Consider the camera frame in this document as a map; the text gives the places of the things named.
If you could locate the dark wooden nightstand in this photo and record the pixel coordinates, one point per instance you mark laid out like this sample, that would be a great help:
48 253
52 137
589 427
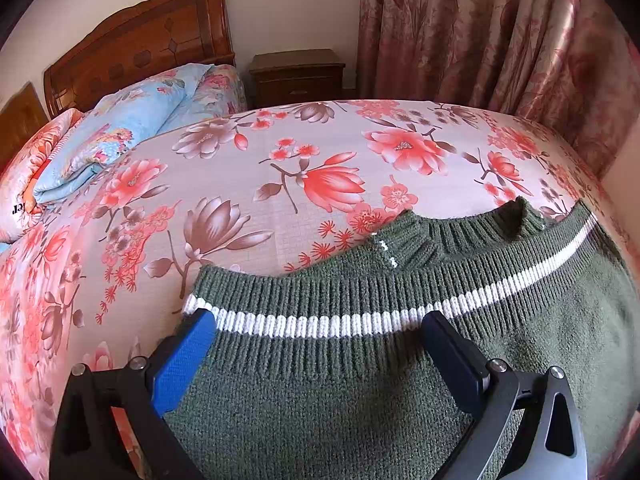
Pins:
296 76

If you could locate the green white knit sweater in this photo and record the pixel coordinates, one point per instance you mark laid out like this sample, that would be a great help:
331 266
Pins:
320 374

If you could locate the large carved wooden headboard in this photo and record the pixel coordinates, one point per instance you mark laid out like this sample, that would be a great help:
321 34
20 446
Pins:
135 43

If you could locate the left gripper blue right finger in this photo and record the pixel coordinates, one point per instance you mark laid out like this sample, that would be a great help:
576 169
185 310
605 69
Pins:
459 362

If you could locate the pink floral pillow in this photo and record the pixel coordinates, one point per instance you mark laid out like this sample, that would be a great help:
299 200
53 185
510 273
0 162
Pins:
19 209

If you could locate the pink floral bed sheet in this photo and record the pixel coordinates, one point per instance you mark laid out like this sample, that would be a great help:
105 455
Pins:
105 271

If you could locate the small wooden headboard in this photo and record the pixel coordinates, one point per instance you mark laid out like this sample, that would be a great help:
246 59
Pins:
21 117

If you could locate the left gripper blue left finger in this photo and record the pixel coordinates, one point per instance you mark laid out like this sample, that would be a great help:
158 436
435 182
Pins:
176 360

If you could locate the pink floral curtain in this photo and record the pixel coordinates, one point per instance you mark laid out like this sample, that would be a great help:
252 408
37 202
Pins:
567 64

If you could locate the blue floral folded quilt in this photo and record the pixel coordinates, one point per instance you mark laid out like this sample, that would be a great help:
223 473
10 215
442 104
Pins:
118 123

